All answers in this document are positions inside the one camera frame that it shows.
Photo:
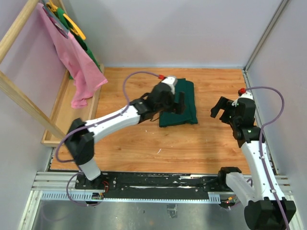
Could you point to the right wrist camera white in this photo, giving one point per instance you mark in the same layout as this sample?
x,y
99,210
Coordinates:
x,y
246,95

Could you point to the wooden rack frame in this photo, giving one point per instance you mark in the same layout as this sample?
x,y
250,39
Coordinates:
x,y
33,66

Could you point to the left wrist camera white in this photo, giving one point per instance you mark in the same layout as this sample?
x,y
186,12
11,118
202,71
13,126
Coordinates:
x,y
171,81

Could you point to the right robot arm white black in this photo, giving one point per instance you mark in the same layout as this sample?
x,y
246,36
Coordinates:
x,y
265,205

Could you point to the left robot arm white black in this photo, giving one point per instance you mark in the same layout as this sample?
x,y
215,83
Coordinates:
x,y
83,135

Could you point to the dark green surgical cloth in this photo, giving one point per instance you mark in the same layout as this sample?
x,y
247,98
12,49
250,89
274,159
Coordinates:
x,y
189,116

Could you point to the pink cloth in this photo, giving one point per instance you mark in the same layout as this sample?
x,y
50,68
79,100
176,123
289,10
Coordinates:
x,y
86,74

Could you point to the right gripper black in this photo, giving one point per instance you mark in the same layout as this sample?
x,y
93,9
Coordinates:
x,y
221,104

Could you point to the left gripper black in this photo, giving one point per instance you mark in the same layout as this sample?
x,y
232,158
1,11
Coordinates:
x,y
178,107

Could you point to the green garment on hanger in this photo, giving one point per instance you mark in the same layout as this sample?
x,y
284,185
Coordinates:
x,y
60,13

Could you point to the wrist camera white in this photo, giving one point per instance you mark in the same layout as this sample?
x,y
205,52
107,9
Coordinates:
x,y
246,95
171,81

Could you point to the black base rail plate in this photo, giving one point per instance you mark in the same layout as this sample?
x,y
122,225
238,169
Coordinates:
x,y
156,186

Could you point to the yellow hanger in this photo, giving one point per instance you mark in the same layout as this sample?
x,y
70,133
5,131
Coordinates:
x,y
72,26

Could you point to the grey hanger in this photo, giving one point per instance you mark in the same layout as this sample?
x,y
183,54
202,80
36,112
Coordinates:
x,y
55,20

